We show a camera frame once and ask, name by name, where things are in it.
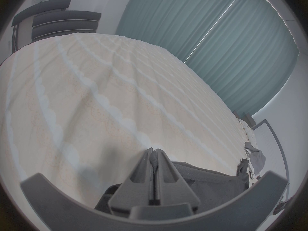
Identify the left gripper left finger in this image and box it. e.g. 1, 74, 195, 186
108, 148, 154, 214

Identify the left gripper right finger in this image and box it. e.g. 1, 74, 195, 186
155, 148, 201, 214

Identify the black T-shirt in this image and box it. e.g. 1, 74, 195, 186
95, 151, 251, 214

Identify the pile of clothes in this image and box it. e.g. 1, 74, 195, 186
244, 141, 266, 179

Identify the bed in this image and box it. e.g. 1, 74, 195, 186
0, 31, 289, 211

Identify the white printed pillow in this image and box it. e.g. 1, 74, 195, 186
237, 118, 258, 149

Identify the grey bedside table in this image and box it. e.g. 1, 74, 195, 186
233, 110, 256, 127

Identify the blue-green curtain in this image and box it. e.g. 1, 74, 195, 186
185, 0, 300, 116
115, 0, 251, 63

